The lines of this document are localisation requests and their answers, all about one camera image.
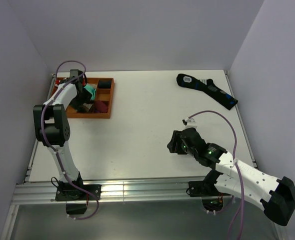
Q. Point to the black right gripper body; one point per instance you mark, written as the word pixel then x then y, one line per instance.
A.
pixel 180 148

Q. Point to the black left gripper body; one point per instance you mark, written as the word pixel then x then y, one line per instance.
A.
pixel 82 98

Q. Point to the brown striped sock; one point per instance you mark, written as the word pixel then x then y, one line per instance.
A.
pixel 87 107

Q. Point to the orange compartment tray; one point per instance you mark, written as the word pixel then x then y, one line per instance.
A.
pixel 63 94

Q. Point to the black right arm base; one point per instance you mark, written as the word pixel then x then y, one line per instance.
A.
pixel 213 201

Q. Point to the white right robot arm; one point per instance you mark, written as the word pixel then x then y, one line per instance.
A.
pixel 274 196

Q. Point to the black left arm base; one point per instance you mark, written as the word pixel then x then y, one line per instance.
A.
pixel 77 201

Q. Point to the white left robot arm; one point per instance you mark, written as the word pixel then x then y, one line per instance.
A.
pixel 52 129

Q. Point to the teal sock roll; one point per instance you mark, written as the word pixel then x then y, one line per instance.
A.
pixel 91 88

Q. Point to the purple sock roll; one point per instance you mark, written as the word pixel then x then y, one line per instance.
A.
pixel 100 107

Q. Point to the dark green sock roll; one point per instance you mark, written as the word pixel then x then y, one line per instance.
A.
pixel 104 84

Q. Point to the red white striped sock roll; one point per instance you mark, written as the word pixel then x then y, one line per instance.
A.
pixel 57 82

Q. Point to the black blue sock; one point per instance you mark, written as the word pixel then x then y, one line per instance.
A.
pixel 208 87

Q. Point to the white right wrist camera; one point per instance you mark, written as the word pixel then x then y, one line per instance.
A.
pixel 189 122

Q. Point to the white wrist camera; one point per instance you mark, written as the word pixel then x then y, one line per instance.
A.
pixel 74 73
pixel 189 122

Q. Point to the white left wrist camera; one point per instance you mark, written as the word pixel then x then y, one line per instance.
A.
pixel 74 73

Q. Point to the aluminium mounting rail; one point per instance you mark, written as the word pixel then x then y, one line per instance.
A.
pixel 125 190

